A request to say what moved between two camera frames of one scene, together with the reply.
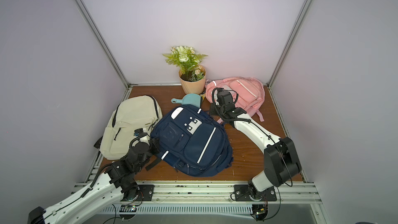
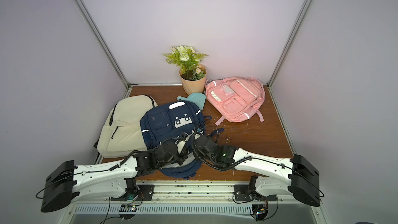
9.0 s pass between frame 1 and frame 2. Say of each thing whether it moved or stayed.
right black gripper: moved
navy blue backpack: moved
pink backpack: stayed
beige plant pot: stayed
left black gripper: moved
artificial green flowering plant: stayed
